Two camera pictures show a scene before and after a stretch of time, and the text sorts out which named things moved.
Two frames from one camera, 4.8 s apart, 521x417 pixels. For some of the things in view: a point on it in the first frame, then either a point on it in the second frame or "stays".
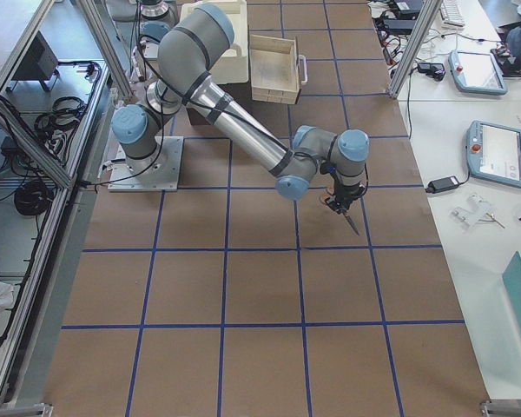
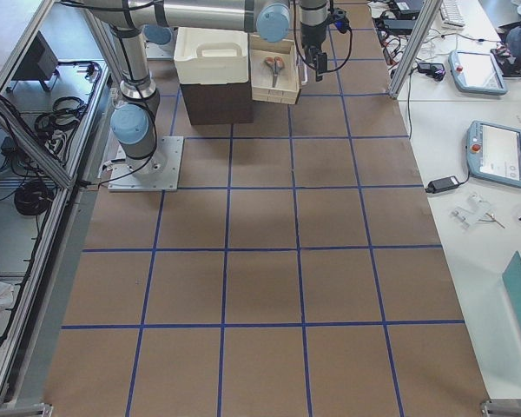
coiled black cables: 66,112 stays
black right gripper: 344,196 → 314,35
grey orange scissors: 352,222 → 276,65
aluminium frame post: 426,16 stays
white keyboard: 451,15 stays
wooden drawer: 274,69 stays
